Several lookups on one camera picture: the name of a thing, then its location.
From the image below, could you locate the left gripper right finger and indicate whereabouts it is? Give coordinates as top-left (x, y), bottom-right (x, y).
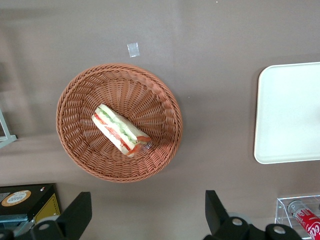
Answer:
top-left (204, 190), bottom-right (266, 240)

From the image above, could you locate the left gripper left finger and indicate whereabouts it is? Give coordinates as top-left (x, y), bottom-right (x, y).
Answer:
top-left (29, 191), bottom-right (93, 240)

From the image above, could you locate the triangle sandwich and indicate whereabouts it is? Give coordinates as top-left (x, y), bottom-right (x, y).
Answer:
top-left (90, 103), bottom-right (154, 158)

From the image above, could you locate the beige plastic tray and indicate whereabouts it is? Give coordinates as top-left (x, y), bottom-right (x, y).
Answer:
top-left (253, 61), bottom-right (320, 165)

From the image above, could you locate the brown round wicker basket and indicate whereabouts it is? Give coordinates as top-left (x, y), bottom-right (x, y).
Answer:
top-left (55, 62), bottom-right (184, 183)

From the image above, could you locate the black food warmer appliance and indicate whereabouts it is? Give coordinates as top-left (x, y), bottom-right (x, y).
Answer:
top-left (0, 183), bottom-right (62, 237)

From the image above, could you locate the clear acrylic bottle rack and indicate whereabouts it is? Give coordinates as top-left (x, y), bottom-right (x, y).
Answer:
top-left (274, 194), bottom-right (320, 240)

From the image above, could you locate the red cola bottle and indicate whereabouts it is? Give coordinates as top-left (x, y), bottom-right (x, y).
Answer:
top-left (286, 199), bottom-right (320, 240)

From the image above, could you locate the clear tape piece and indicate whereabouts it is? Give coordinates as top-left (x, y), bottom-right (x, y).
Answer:
top-left (126, 41), bottom-right (140, 58)

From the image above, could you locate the white wire rack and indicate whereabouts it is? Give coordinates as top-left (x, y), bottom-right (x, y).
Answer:
top-left (0, 107), bottom-right (18, 150)

